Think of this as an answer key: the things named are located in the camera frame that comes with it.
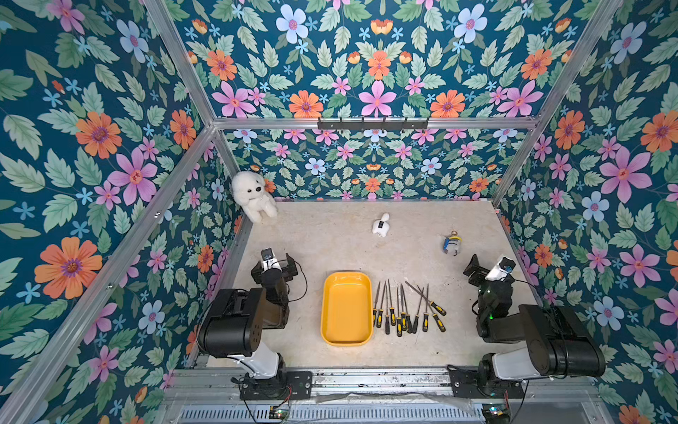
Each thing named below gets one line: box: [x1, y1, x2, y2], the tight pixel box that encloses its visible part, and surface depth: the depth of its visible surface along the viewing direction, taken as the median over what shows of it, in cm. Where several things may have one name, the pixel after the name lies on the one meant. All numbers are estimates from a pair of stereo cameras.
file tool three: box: [384, 285, 391, 335], surface depth 86 cm
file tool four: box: [387, 279, 397, 326], surface depth 88 cm
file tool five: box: [396, 286, 402, 337], surface depth 86 cm
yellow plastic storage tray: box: [320, 270, 374, 348], surface depth 90 cm
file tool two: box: [376, 280, 387, 329], surface depth 88 cm
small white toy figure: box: [372, 212, 391, 238], surface depth 109 cm
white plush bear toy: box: [231, 170, 279, 224], surface depth 106 cm
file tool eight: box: [412, 287, 425, 334], surface depth 86 cm
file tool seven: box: [400, 282, 413, 334], surface depth 86 cm
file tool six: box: [400, 282, 407, 332], surface depth 86 cm
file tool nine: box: [421, 283, 430, 333], surface depth 86 cm
